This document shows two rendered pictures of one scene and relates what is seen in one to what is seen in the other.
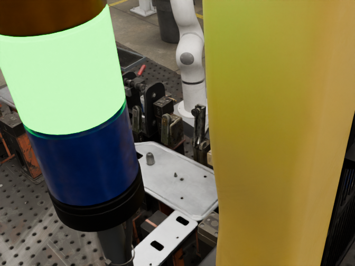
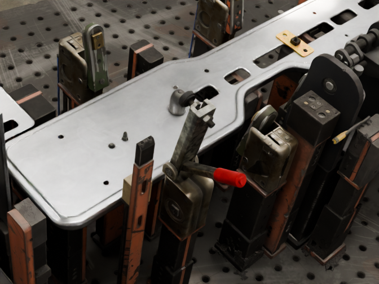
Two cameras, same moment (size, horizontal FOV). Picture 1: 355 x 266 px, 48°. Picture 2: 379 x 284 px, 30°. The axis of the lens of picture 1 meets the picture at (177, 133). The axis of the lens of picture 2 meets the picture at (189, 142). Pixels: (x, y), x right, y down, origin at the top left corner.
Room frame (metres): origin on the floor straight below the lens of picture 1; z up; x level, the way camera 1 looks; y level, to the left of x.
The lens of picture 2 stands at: (1.12, -0.83, 1.94)
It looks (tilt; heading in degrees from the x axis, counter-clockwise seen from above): 47 degrees down; 85
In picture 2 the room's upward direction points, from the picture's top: 11 degrees clockwise
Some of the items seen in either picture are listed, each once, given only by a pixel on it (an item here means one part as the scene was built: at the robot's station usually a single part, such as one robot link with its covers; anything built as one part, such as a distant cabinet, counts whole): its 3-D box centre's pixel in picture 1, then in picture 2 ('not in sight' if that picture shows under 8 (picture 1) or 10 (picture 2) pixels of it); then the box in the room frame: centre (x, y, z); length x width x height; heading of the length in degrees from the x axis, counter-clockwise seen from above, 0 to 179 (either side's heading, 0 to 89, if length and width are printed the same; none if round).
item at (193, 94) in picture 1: (194, 93); not in sight; (1.79, -0.11, 0.89); 0.19 x 0.19 x 0.18
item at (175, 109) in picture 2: (150, 159); (177, 103); (1.16, 0.11, 1.02); 0.03 x 0.03 x 0.07
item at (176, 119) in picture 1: (176, 153); (255, 199); (1.33, 0.01, 0.88); 0.11 x 0.09 x 0.37; 136
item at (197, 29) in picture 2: not in sight; (210, 54); (1.23, 0.44, 0.87); 0.12 x 0.09 x 0.35; 136
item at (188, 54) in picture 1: (190, 60); not in sight; (1.75, -0.10, 1.10); 0.19 x 0.12 x 0.24; 167
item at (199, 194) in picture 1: (89, 131); (298, 40); (1.40, 0.38, 1.00); 1.38 x 0.22 x 0.02; 46
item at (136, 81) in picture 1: (145, 126); (330, 139); (1.47, 0.14, 0.94); 0.18 x 0.13 x 0.49; 46
